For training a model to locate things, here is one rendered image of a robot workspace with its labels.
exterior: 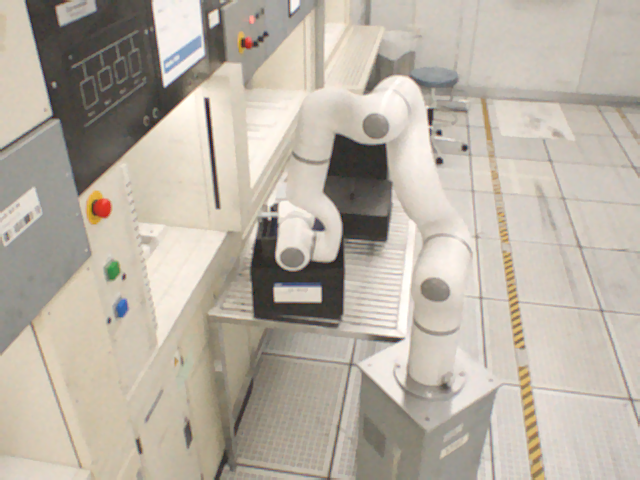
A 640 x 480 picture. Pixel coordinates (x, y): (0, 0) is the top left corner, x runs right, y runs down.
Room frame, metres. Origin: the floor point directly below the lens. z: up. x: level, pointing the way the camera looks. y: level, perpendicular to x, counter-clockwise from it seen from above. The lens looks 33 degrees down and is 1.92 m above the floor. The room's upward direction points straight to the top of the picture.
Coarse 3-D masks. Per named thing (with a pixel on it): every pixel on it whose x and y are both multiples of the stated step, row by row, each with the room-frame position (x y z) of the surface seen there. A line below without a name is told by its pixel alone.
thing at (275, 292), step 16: (256, 240) 1.55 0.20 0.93; (256, 256) 1.53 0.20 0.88; (336, 256) 1.66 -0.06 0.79; (256, 272) 1.39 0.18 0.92; (272, 272) 1.39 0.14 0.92; (288, 272) 1.39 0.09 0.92; (304, 272) 1.39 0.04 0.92; (320, 272) 1.39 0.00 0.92; (336, 272) 1.39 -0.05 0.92; (256, 288) 1.39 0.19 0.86; (272, 288) 1.39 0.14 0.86; (288, 288) 1.39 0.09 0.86; (304, 288) 1.39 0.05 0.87; (320, 288) 1.39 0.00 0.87; (336, 288) 1.39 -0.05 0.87; (256, 304) 1.39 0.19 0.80; (272, 304) 1.39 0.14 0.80; (288, 304) 1.39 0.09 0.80; (304, 304) 1.39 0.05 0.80; (320, 304) 1.39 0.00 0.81; (336, 304) 1.39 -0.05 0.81
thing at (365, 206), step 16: (336, 192) 1.99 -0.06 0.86; (352, 192) 1.94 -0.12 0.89; (368, 192) 1.99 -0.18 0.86; (384, 192) 1.99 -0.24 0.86; (352, 208) 1.87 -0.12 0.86; (368, 208) 1.87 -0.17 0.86; (384, 208) 1.87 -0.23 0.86; (352, 224) 1.83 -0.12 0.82; (368, 224) 1.82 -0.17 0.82; (384, 224) 1.81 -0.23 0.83; (384, 240) 1.81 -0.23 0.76
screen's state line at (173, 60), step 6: (198, 36) 1.62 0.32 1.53; (192, 42) 1.57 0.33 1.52; (198, 42) 1.61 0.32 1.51; (180, 48) 1.49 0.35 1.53; (186, 48) 1.53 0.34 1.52; (192, 48) 1.57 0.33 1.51; (198, 48) 1.61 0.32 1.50; (174, 54) 1.45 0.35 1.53; (180, 54) 1.49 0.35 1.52; (186, 54) 1.53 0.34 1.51; (168, 60) 1.42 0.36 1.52; (174, 60) 1.45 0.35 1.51; (180, 60) 1.48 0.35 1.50; (168, 66) 1.41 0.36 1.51; (174, 66) 1.44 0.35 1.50; (168, 72) 1.41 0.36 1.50
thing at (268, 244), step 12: (264, 204) 1.63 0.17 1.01; (336, 204) 1.62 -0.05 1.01; (264, 216) 1.52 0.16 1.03; (276, 216) 1.52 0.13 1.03; (264, 228) 1.51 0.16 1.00; (264, 240) 1.43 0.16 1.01; (276, 240) 1.43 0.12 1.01; (264, 252) 1.43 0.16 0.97; (264, 264) 1.43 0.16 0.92; (276, 264) 1.43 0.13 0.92; (312, 264) 1.42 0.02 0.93; (324, 264) 1.42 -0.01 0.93
